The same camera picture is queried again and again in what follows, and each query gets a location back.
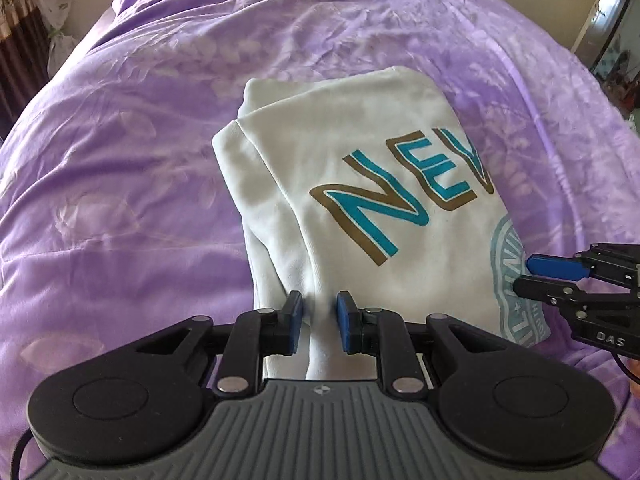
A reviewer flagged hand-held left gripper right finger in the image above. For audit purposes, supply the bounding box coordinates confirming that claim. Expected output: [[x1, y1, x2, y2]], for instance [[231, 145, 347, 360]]
[[336, 290, 506, 395]]

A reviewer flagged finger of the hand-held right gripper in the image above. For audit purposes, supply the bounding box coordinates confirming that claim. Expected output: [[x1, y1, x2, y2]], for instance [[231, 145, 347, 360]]
[[514, 275, 588, 308], [526, 255, 601, 280]]

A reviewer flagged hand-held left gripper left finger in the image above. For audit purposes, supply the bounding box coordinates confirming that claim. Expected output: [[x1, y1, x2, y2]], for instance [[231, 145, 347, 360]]
[[135, 290, 305, 395]]

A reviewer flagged white printed sweatshirt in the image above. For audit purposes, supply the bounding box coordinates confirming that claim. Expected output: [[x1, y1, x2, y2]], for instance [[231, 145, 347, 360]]
[[212, 65, 553, 381]]

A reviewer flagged purple floral blanket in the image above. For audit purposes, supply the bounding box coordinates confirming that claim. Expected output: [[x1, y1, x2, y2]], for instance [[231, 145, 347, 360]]
[[0, 0, 640, 480]]

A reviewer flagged white floral sheer curtain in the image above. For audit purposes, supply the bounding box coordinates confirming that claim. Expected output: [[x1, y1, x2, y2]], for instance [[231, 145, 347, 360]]
[[35, 0, 79, 75]]

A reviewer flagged brown patterned curtain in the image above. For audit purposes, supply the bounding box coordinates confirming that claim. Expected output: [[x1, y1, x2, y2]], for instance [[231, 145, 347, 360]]
[[0, 0, 51, 133]]

